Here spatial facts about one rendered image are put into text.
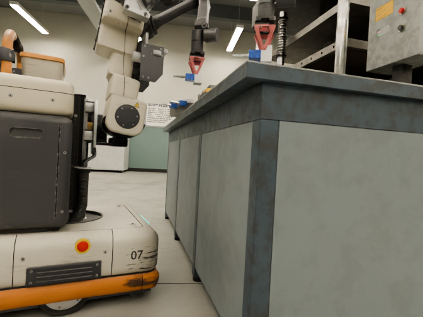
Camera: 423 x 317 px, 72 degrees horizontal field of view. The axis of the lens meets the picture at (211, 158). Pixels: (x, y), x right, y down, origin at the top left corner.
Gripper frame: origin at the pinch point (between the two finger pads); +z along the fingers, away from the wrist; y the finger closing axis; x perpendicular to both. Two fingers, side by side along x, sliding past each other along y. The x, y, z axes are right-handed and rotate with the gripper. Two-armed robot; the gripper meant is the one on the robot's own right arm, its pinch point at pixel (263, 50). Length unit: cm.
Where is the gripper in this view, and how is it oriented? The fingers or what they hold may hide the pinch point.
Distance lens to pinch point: 107.4
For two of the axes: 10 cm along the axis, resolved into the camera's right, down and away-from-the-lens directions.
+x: -9.9, -0.5, 1.4
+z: -0.5, 10.0, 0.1
